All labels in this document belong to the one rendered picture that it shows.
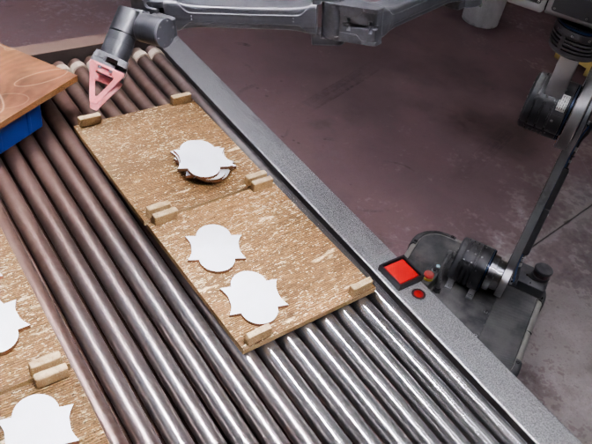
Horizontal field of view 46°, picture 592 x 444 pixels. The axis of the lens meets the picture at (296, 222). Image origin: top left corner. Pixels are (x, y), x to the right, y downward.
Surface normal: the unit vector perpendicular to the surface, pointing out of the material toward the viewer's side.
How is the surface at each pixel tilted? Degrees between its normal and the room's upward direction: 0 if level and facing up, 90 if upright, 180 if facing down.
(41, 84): 0
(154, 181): 0
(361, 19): 89
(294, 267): 0
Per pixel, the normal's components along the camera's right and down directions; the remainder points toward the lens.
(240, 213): 0.15, -0.73
